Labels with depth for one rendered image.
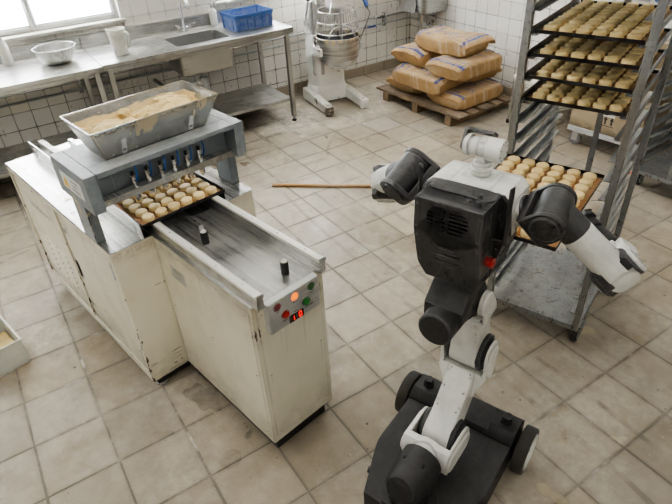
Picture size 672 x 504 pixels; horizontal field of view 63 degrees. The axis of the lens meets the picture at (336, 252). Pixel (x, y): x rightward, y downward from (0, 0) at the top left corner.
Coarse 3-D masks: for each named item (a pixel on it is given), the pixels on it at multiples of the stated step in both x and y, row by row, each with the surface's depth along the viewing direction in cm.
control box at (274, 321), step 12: (312, 276) 204; (288, 288) 198; (300, 288) 200; (276, 300) 193; (288, 300) 198; (300, 300) 202; (312, 300) 208; (264, 312) 195; (276, 312) 196; (300, 312) 205; (276, 324) 198; (288, 324) 203
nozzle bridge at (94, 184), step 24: (216, 120) 243; (240, 120) 241; (168, 144) 224; (192, 144) 238; (216, 144) 247; (240, 144) 246; (72, 168) 210; (96, 168) 209; (120, 168) 210; (168, 168) 235; (192, 168) 237; (72, 192) 220; (96, 192) 208; (120, 192) 220; (96, 216) 222; (96, 240) 227
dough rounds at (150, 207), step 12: (192, 180) 253; (144, 192) 249; (156, 192) 246; (168, 192) 245; (180, 192) 244; (192, 192) 245; (204, 192) 247; (120, 204) 242; (132, 204) 238; (144, 204) 238; (156, 204) 237; (168, 204) 236; (180, 204) 240; (132, 216) 233; (144, 216) 229; (156, 216) 232
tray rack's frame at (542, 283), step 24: (624, 0) 247; (600, 120) 278; (648, 120) 263; (624, 216) 293; (528, 264) 316; (552, 264) 315; (576, 264) 314; (504, 288) 300; (528, 288) 299; (552, 288) 298; (576, 288) 297; (528, 312) 285; (552, 312) 282
